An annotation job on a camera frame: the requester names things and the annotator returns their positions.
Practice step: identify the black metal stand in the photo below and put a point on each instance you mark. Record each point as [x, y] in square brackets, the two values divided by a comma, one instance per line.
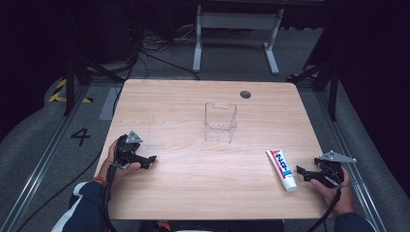
[332, 83]
[71, 83]

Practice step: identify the orange wristband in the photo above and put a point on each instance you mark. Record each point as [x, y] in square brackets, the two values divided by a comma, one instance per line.
[101, 181]

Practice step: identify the dark round table grommet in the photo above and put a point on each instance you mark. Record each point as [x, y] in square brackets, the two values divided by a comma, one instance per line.
[245, 94]

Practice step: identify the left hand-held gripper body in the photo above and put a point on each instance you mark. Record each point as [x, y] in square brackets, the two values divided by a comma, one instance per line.
[128, 149]

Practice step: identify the yellow black floor tape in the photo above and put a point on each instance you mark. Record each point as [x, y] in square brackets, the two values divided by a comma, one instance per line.
[58, 95]

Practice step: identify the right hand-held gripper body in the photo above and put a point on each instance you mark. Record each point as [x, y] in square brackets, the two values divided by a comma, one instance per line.
[331, 172]

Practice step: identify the white toothpaste tube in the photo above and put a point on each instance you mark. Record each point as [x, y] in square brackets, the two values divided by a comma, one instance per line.
[283, 169]

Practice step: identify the grey metal desk frame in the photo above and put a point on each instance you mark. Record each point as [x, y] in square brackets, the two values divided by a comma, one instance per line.
[238, 21]

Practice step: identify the clear plastic container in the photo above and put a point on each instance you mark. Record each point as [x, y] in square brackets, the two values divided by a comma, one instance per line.
[220, 124]

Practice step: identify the person's right hand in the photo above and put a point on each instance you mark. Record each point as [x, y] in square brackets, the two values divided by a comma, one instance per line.
[343, 198]

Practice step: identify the aluminium floor rail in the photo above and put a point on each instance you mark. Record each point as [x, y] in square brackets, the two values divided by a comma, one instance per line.
[351, 161]
[48, 151]

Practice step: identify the person's left hand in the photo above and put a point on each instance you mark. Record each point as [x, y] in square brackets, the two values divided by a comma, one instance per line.
[120, 174]

